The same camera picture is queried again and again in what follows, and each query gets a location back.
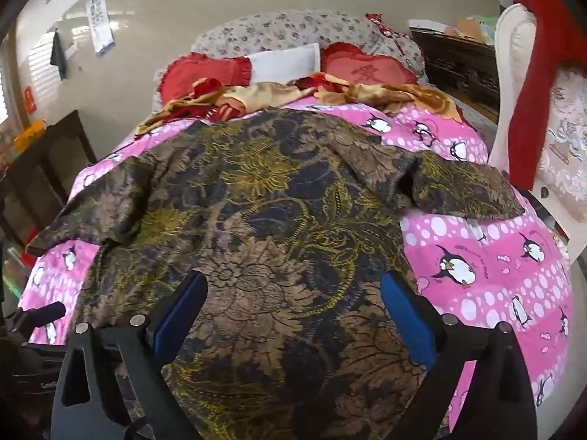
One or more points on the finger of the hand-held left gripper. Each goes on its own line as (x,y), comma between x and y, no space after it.
(46,312)

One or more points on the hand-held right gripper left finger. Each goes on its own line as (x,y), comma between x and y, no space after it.
(176,325)

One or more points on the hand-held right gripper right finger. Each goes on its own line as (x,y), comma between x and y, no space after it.
(406,316)

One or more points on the brown floral shirt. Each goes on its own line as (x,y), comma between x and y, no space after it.
(275,238)

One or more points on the pink penguin blanket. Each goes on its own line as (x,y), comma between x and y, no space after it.
(481,256)

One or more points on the dark wooden side cabinet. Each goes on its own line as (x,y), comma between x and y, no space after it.
(59,156)

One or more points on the red and gold quilt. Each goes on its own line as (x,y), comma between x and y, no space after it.
(376,92)

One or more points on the white floral chair cushion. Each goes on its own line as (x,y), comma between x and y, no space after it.
(564,146)

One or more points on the white chair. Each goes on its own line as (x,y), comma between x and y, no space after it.
(504,101)

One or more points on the red cloth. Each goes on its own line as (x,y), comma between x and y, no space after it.
(532,101)

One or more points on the red embroidered heart pillow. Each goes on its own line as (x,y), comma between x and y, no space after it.
(367,68)

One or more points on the red ruffled heart pillow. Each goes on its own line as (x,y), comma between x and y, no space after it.
(202,75)

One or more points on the dark carved wooden cabinet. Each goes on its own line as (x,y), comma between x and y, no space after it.
(458,64)

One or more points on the dark hanging cloth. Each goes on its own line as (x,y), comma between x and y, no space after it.
(58,55)

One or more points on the white pillow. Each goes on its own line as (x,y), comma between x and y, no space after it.
(284,64)

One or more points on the white paper sheet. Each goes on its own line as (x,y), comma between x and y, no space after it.
(426,24)

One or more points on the red wall sign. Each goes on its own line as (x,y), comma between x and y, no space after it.
(30,99)

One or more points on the wall calendar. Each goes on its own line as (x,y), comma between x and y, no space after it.
(100,23)

